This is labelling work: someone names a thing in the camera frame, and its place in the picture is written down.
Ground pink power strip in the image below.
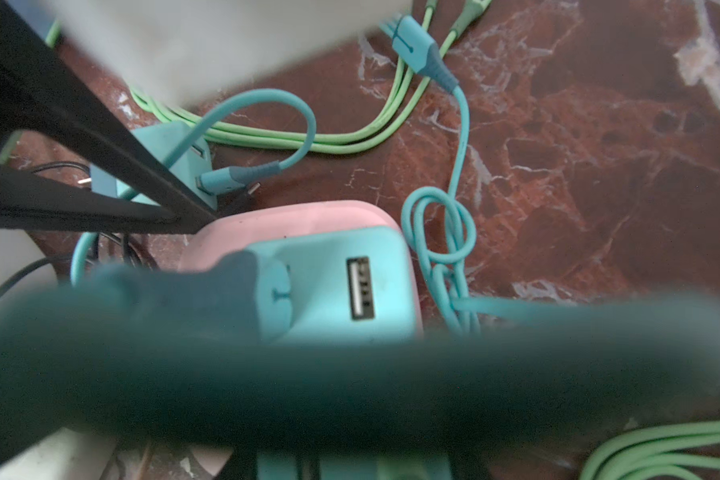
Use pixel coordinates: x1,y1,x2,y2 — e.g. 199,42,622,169
179,200,422,345

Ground white charger adapter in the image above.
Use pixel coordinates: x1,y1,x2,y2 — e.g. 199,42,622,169
43,0,411,106

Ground teal charging cable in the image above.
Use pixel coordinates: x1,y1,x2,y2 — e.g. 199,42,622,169
0,14,720,457

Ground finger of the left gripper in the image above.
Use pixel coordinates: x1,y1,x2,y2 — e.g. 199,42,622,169
0,1,217,226
0,164,204,234

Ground teal plugs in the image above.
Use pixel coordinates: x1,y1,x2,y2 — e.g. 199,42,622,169
89,119,454,480

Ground black usb cable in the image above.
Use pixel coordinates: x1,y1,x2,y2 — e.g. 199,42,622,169
0,161,157,322

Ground green charging cable bundle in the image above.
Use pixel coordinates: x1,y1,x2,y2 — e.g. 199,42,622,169
0,0,720,480

